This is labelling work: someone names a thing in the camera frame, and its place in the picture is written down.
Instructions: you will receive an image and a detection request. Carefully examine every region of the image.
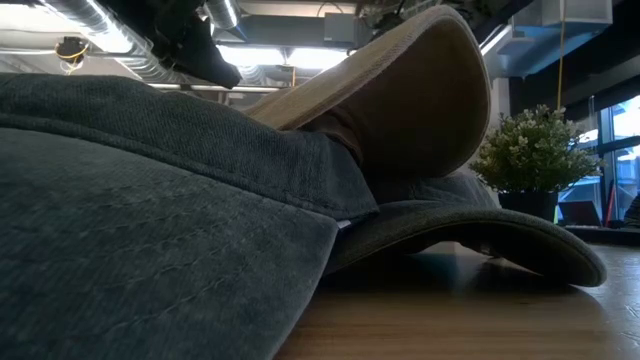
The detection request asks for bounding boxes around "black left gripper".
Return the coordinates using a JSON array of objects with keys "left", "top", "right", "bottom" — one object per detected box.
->
[{"left": 97, "top": 0, "right": 242, "bottom": 90}]

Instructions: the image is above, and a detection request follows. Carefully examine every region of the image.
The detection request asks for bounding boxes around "dark green baseball cap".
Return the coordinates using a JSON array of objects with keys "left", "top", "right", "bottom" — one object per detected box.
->
[
  {"left": 324, "top": 169, "right": 608, "bottom": 289},
  {"left": 0, "top": 72, "right": 380, "bottom": 360}
]

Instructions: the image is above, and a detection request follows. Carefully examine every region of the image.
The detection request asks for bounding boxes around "grey ceiling box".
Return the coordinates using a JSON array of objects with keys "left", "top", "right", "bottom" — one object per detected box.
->
[{"left": 323, "top": 12, "right": 359, "bottom": 44}]

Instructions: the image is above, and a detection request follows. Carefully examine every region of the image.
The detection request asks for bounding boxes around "tan baseball cap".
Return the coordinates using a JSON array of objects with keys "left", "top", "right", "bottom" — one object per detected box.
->
[{"left": 243, "top": 4, "right": 494, "bottom": 179}]

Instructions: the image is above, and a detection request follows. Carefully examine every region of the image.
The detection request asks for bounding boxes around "green potted plant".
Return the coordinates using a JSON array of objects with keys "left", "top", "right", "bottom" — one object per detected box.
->
[{"left": 469, "top": 103, "right": 604, "bottom": 223}]

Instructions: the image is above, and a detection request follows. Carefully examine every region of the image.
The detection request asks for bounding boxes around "silver ceiling duct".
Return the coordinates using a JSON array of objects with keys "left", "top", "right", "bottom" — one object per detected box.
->
[{"left": 204, "top": 0, "right": 241, "bottom": 30}]

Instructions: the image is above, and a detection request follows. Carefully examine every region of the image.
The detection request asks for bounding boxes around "bright ceiling light panel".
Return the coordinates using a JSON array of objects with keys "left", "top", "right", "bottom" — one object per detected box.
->
[
  {"left": 217, "top": 44, "right": 286, "bottom": 67},
  {"left": 287, "top": 47, "right": 351, "bottom": 71}
]

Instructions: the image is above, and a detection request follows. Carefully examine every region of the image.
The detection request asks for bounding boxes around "coiled yellow ceiling cable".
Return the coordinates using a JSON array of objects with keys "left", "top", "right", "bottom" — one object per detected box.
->
[{"left": 53, "top": 35, "right": 91, "bottom": 76}]

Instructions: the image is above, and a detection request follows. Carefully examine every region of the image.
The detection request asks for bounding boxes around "long tube light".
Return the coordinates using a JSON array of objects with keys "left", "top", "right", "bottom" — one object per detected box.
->
[{"left": 147, "top": 82, "right": 281, "bottom": 94}]

